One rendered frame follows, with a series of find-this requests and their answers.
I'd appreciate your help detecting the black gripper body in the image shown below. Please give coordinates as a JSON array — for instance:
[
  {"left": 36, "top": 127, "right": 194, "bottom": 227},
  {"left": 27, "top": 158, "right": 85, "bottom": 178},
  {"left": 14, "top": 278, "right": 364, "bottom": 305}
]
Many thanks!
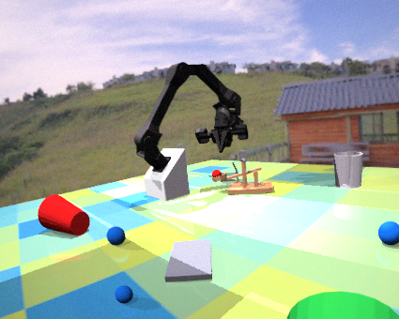
[{"left": 195, "top": 114, "right": 248, "bottom": 144}]

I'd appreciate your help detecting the white mug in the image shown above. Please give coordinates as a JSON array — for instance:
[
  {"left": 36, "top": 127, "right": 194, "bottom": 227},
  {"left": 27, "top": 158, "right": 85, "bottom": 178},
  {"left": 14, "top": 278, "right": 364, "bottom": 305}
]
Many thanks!
[{"left": 333, "top": 152, "right": 363, "bottom": 189}]

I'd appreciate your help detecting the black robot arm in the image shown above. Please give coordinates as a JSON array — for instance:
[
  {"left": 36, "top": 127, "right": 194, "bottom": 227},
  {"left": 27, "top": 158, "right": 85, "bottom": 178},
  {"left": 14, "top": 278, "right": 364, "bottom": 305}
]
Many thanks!
[{"left": 134, "top": 62, "right": 243, "bottom": 173}]

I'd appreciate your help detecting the red plastic cup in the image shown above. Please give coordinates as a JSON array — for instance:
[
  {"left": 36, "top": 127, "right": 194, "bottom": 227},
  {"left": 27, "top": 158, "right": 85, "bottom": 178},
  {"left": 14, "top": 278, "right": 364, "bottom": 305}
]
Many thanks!
[{"left": 38, "top": 195, "right": 90, "bottom": 235}]

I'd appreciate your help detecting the red ball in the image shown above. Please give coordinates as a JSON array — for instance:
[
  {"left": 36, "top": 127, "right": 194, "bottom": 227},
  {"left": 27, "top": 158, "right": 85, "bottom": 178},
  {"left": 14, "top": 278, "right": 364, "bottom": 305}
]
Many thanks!
[{"left": 212, "top": 170, "right": 222, "bottom": 177}]

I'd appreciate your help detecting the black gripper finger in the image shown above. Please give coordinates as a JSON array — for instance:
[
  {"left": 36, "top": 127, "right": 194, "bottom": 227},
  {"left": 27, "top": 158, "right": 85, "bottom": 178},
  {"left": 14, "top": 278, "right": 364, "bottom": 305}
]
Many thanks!
[
  {"left": 221, "top": 130, "right": 233, "bottom": 153},
  {"left": 210, "top": 131, "right": 221, "bottom": 153}
]

